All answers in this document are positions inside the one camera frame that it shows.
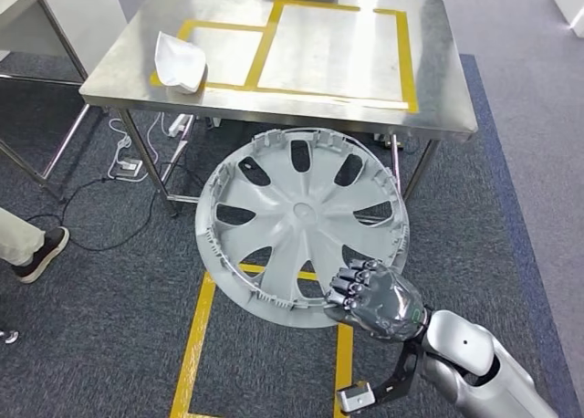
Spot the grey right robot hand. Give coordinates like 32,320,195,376
324,258,430,342

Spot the silver plastic wheel hubcap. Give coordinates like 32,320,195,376
195,128,410,330

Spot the stainless steel workbench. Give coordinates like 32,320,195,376
79,0,478,217

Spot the white power strip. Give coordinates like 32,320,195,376
168,113,193,139

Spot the grey floor socket box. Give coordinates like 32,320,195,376
114,159,143,179

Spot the white plastic mirror cover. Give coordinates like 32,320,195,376
154,31,207,94

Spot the person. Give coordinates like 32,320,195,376
0,206,70,285

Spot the white panel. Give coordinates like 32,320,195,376
43,0,129,75

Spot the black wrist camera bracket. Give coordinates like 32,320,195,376
371,340,428,404

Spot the black floor cable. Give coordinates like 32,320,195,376
27,161,206,253

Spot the white coiled cable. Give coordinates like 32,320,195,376
106,113,162,183

